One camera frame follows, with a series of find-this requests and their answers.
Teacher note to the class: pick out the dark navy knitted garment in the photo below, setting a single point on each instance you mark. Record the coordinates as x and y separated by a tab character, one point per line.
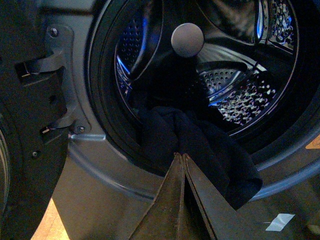
173	122

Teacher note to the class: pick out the white tape piece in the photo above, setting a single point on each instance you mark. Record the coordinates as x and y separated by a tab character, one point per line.
279	222

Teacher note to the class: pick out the round beige drum hub cap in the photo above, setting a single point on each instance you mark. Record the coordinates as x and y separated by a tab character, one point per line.
187	40

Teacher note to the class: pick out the grey front-load washing machine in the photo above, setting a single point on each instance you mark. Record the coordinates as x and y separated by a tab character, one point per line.
107	182

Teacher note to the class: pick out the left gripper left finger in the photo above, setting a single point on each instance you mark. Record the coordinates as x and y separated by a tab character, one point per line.
162	220

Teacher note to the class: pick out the orange warning sticker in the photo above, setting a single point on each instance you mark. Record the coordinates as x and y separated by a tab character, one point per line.
314	144

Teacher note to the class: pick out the black washing machine door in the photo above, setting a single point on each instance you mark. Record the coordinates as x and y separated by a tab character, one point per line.
32	152

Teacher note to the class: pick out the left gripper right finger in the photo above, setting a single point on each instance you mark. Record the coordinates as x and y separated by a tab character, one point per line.
221	221

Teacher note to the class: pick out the steel washing machine drum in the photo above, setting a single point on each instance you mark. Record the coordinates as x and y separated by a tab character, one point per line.
246	65

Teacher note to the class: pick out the grey door hinge bracket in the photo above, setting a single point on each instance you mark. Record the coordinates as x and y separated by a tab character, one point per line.
59	44

